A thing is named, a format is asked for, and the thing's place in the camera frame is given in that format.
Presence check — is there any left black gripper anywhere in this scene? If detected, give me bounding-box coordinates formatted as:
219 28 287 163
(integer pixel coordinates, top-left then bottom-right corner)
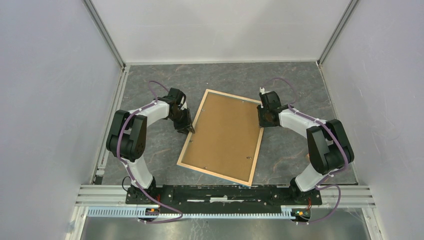
169 108 195 136

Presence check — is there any wooden picture frame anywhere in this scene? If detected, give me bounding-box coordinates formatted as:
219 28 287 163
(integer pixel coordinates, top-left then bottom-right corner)
176 88 265 187

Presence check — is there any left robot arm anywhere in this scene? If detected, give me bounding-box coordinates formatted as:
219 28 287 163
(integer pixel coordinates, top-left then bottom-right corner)
106 88 195 204

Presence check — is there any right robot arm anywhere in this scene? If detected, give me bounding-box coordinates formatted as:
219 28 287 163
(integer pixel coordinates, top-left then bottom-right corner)
257 87 355 204

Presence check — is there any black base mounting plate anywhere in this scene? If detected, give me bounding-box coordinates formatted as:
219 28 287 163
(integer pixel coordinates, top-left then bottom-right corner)
125 184 323 215

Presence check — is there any left corner aluminium profile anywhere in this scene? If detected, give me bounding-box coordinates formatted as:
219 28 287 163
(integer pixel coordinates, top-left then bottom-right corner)
82 0 126 70

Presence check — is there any corner aluminium profile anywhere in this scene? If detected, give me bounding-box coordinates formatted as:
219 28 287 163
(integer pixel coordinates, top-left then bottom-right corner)
82 0 126 70
316 0 360 69

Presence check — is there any right corner aluminium profile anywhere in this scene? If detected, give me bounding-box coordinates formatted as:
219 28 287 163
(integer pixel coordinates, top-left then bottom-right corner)
316 0 360 69

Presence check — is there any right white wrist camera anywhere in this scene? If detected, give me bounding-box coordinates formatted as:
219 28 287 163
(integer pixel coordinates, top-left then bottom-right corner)
259 87 266 109

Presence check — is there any toothed cable duct strip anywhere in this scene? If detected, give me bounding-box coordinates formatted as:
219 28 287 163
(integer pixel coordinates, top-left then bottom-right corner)
87 206 295 220

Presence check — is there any aluminium rail frame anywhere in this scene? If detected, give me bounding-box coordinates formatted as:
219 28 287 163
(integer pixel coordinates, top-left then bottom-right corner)
66 185 384 240

